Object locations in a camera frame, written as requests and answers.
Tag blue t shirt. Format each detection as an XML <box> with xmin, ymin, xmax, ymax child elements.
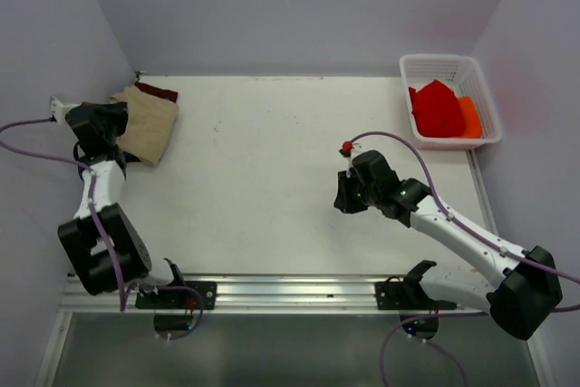
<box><xmin>122</xmin><ymin>151</ymin><xmax>140</xmax><ymax>163</ymax></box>

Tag red t shirt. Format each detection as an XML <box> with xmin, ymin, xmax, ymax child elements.
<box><xmin>409</xmin><ymin>80</ymin><xmax>465</xmax><ymax>138</ymax></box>

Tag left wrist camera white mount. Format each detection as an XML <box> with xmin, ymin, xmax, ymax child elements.
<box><xmin>49</xmin><ymin>94</ymin><xmax>81</xmax><ymax>125</ymax></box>

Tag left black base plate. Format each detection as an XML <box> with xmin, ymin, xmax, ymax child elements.
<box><xmin>135</xmin><ymin>281</ymin><xmax>218</xmax><ymax>310</ymax></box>

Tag aluminium mounting rail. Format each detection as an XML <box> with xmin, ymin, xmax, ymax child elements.
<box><xmin>61</xmin><ymin>272</ymin><xmax>532</xmax><ymax>315</ymax></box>

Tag beige t shirt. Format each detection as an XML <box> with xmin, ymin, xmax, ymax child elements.
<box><xmin>109</xmin><ymin>85</ymin><xmax>179</xmax><ymax>166</ymax></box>

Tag orange t shirt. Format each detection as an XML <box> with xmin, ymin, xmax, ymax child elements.
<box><xmin>458</xmin><ymin>96</ymin><xmax>483</xmax><ymax>139</ymax></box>

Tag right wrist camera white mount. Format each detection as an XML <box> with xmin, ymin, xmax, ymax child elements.
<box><xmin>339</xmin><ymin>140</ymin><xmax>362</xmax><ymax>178</ymax></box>

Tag maroon t shirt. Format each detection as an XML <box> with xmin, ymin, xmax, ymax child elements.
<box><xmin>134</xmin><ymin>82</ymin><xmax>179</xmax><ymax>103</ymax></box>

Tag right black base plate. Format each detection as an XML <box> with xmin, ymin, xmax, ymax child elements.
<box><xmin>374</xmin><ymin>276</ymin><xmax>458</xmax><ymax>311</ymax></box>

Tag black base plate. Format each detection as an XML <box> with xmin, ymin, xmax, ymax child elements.
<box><xmin>374</xmin><ymin>276</ymin><xmax>458</xmax><ymax>311</ymax></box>
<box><xmin>135</xmin><ymin>281</ymin><xmax>218</xmax><ymax>310</ymax></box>

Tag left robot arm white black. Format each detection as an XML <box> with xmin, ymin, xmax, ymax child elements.
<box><xmin>57</xmin><ymin>102</ymin><xmax>189</xmax><ymax>308</ymax></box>

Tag white plastic basket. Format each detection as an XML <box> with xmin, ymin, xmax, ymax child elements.
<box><xmin>400</xmin><ymin>53</ymin><xmax>502</xmax><ymax>150</ymax></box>

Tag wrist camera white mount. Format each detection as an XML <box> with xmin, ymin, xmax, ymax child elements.
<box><xmin>49</xmin><ymin>94</ymin><xmax>81</xmax><ymax>125</ymax></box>
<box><xmin>339</xmin><ymin>140</ymin><xmax>362</xmax><ymax>178</ymax></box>

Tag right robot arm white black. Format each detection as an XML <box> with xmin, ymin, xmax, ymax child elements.
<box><xmin>333</xmin><ymin>150</ymin><xmax>563</xmax><ymax>340</ymax></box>

